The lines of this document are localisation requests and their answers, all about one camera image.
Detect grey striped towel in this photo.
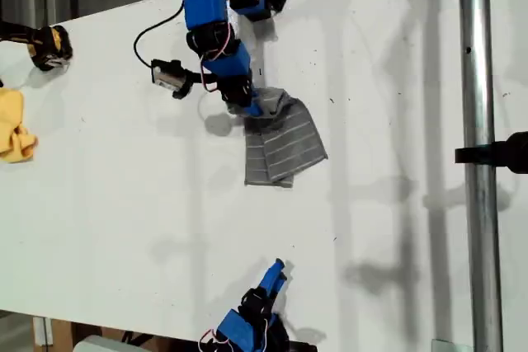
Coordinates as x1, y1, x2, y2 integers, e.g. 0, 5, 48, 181
243, 86, 330, 189

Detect black yellow power drill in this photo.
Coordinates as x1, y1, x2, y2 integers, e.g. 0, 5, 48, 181
0, 20, 74, 73

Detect white table leg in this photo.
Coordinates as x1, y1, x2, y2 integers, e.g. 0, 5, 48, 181
32, 316, 54, 347

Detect yellow cloth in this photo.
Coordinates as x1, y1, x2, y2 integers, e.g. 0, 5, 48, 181
0, 87, 39, 163

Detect black clamp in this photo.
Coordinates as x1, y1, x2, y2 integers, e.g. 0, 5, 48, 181
455, 131, 528, 176

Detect gripper's red white wire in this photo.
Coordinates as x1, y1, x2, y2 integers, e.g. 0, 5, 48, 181
200, 25, 233, 92

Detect arm's red white wire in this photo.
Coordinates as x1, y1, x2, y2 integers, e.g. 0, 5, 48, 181
199, 328, 234, 347

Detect gripper's black camera stalk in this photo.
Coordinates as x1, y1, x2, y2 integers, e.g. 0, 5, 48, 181
172, 61, 219, 101

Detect gripper's black camera cable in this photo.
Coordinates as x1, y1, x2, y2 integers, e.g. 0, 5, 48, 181
132, 1, 185, 68

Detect steel post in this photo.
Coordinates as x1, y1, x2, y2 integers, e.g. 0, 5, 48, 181
456, 0, 505, 352

